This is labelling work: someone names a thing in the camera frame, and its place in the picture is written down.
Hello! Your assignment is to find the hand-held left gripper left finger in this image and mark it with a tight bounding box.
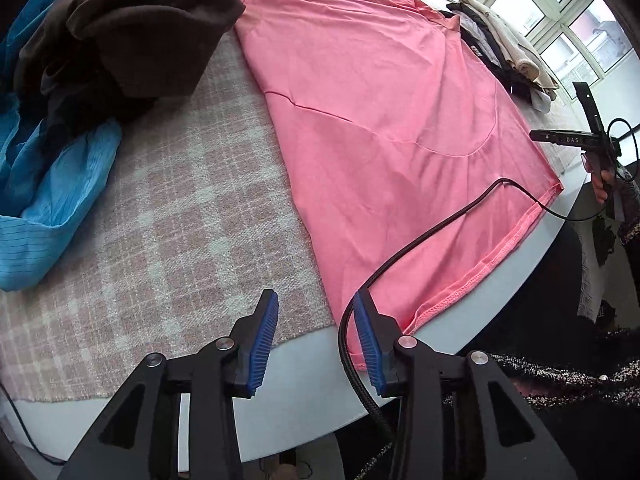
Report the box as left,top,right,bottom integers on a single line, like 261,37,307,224
57,289,279,480

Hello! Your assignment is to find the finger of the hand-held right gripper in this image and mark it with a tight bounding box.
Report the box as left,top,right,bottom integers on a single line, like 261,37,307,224
571,81,608,137
529,129,598,147

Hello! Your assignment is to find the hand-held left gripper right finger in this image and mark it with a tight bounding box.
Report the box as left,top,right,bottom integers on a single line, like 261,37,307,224
352,290,576,480

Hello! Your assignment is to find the pink t-shirt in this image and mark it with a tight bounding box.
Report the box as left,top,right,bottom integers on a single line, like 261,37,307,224
230,0,566,373

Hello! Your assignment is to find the person's right hand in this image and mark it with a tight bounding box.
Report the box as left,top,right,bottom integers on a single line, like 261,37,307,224
582,152,621,221

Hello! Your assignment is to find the beige knit cardigan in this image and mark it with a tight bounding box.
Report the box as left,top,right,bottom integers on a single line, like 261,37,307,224
460,0,560,92

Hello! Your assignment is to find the plaid tablecloth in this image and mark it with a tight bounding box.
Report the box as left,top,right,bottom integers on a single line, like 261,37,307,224
0,0,588,403

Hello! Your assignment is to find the white printed cloth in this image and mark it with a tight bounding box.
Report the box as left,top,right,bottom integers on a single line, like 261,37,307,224
570,210,626,326

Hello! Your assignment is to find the person's dark tweed jacket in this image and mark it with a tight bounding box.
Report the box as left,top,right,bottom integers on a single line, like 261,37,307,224
345,220,640,480

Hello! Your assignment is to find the blue garment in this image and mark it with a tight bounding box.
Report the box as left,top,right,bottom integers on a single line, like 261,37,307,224
0,0,123,293

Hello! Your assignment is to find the brown garment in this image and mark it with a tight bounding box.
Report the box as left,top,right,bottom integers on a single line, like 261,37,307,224
14,0,247,136

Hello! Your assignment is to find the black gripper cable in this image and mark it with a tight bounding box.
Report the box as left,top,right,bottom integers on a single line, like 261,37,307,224
337,117,640,480

